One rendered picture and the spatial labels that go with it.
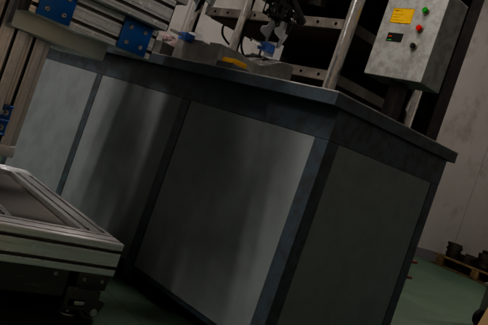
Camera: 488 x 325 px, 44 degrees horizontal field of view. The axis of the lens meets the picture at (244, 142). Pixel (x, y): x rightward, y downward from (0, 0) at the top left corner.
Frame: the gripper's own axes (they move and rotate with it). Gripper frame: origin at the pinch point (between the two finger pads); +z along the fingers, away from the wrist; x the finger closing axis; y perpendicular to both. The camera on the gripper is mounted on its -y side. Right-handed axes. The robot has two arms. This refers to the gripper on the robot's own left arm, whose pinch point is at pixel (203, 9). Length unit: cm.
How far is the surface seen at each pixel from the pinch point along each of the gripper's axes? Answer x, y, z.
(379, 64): 20, -85, -11
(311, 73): -11, -79, 0
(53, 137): -71, 4, 67
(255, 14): -64, -79, -26
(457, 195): -184, -591, 13
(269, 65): 19.2, -22.7, 11.2
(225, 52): 19.2, -1.1, 13.9
